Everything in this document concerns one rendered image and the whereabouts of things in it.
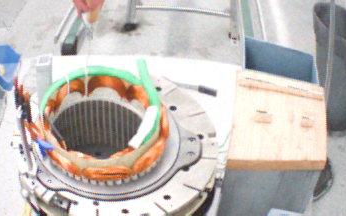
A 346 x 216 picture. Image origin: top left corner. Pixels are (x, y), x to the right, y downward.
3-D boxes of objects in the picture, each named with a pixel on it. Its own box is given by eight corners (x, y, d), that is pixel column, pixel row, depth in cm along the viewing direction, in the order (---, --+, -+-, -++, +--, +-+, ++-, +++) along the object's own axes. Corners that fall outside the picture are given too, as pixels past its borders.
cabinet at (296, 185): (219, 191, 125) (236, 81, 108) (296, 189, 124) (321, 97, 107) (204, 252, 110) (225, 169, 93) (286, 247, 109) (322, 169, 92)
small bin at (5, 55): (23, 62, 156) (23, 42, 151) (11, 92, 146) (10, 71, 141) (-11, 64, 157) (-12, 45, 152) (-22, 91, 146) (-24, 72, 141)
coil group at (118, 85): (87, 94, 95) (87, 70, 92) (127, 96, 95) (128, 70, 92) (85, 102, 94) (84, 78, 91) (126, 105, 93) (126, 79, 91)
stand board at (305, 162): (235, 80, 108) (236, 68, 107) (322, 96, 107) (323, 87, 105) (224, 170, 93) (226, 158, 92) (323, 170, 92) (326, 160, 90)
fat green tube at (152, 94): (136, 68, 93) (136, 57, 92) (166, 69, 93) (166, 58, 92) (124, 146, 82) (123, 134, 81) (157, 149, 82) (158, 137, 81)
